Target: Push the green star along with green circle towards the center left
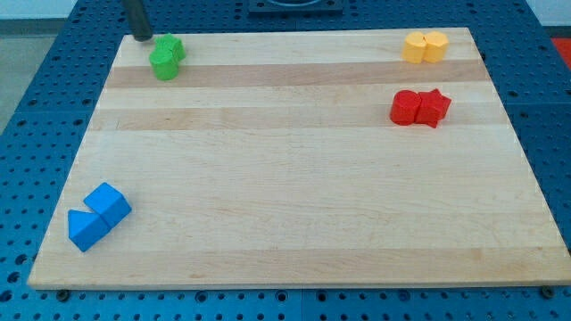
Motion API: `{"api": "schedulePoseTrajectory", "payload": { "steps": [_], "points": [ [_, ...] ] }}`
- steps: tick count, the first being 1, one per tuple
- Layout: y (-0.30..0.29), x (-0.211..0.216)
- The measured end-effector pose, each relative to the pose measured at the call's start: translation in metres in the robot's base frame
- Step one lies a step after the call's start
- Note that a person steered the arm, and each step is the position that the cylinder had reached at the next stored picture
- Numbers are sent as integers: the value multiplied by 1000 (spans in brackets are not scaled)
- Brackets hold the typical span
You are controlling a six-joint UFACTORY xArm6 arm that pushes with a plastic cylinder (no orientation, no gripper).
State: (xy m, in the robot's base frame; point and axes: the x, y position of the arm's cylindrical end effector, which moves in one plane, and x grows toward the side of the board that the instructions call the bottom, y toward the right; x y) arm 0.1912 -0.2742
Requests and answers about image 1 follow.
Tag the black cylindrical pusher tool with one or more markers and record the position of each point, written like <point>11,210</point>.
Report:
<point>138,20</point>

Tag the green star block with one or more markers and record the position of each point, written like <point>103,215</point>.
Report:
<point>172,44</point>

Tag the green circle block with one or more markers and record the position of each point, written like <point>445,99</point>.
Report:
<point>164,64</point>

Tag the red circle block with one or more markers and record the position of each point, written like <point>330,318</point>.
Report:
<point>405,107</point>

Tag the red star block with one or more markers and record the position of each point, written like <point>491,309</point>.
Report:
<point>433,108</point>

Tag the blue cube block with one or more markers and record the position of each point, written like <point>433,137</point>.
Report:
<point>109,203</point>

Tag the wooden board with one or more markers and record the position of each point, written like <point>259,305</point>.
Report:
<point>271,161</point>

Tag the blue triangle block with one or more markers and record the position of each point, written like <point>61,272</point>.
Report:
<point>85,229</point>

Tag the yellow heart block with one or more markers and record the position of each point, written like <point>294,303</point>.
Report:
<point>414,47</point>

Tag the yellow hexagon block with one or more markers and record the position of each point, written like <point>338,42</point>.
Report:
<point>436,46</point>

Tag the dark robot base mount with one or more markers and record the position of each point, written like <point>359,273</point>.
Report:
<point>294,6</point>

